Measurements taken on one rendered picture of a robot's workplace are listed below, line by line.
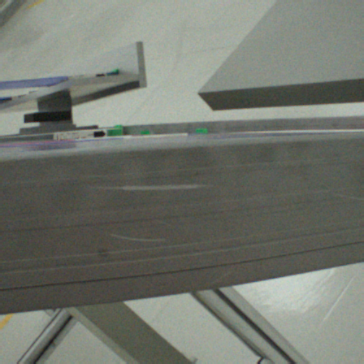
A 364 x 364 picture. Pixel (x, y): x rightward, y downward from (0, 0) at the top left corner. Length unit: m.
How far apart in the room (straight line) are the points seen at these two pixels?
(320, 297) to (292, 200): 1.48
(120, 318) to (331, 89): 0.48
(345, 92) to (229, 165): 0.73
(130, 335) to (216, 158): 1.00
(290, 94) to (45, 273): 0.87
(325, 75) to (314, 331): 0.80
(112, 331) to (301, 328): 0.60
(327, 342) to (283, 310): 0.20
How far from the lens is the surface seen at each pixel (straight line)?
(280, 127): 0.77
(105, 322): 1.34
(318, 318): 1.84
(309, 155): 0.41
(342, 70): 1.11
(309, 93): 1.16
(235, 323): 1.24
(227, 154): 0.38
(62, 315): 1.89
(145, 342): 1.38
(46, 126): 1.07
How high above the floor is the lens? 1.04
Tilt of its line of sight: 22 degrees down
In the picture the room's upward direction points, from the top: 43 degrees counter-clockwise
